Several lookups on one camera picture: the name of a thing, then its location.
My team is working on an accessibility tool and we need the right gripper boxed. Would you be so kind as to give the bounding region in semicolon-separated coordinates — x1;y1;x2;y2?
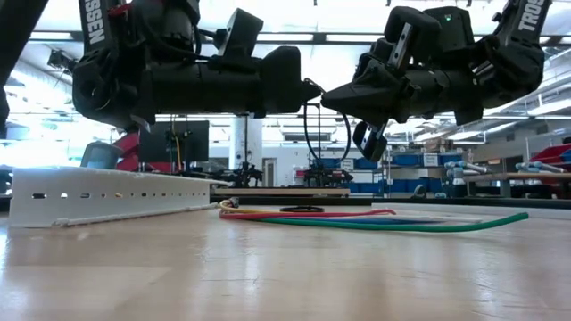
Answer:
319;52;486;163

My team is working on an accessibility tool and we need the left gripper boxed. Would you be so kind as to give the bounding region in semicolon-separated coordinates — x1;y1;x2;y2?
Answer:
153;45;323;117

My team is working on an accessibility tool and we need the blue cable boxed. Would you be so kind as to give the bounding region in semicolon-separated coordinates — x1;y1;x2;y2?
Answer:
311;216;447;226

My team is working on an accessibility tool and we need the green cable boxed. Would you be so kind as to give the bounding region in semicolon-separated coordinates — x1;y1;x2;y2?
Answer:
257;211;531;233

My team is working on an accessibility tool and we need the yellow cable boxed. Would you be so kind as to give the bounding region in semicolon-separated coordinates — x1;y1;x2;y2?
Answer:
217;199;313;216

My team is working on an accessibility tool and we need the white cable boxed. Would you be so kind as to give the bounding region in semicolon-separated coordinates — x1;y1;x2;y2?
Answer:
383;215;484;225

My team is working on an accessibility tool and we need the white perforated cable raceway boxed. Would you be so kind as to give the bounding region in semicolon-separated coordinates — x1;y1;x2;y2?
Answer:
8;166;231;229

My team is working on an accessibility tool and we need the blue bin shelf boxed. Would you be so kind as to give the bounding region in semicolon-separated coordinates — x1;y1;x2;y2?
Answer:
311;151;468;196

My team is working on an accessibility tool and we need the wooden desk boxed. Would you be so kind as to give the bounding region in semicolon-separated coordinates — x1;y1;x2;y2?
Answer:
225;186;352;198

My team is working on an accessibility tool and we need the black monitor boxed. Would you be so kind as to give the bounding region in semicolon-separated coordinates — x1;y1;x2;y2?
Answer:
138;120;210;164

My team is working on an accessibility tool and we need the wooden top workbench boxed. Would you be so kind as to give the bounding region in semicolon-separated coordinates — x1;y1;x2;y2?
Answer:
462;172;571;200

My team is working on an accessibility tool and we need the red machine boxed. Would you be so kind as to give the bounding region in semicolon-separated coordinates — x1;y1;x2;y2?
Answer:
113;128;176;175

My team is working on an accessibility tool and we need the red and blue bin rack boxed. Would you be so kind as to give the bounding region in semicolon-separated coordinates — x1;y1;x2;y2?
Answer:
529;143;571;167

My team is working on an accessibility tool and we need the grey chair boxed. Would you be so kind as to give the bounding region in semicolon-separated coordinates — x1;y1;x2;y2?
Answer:
79;141;125;170

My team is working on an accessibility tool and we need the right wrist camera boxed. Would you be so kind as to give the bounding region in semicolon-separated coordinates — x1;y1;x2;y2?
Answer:
383;5;443;68

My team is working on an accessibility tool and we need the black frame-mounted device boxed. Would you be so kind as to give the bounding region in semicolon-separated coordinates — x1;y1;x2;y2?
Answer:
46;48;76;75

